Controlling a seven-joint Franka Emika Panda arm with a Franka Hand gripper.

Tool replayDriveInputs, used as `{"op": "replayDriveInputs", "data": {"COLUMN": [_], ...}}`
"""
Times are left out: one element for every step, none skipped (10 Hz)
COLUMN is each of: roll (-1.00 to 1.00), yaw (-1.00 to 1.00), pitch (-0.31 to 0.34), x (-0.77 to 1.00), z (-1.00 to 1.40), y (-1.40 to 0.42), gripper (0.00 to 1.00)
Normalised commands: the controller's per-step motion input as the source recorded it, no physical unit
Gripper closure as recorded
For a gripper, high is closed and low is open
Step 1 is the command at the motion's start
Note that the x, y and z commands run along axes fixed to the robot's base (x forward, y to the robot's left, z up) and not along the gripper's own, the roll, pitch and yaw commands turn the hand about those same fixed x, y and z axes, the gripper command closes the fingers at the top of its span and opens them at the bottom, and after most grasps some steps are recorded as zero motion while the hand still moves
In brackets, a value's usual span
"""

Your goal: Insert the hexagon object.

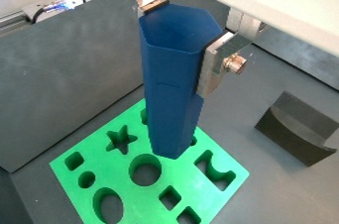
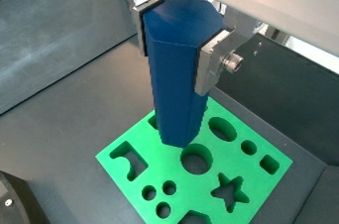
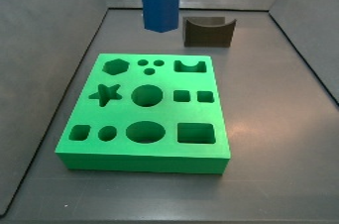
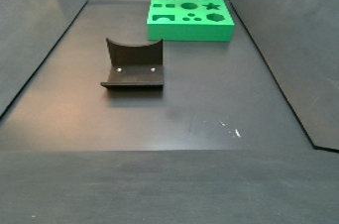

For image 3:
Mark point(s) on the dark grey concave block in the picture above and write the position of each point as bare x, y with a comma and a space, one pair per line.
209, 32

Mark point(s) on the green shape sorter board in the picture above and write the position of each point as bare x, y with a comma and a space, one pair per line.
149, 116

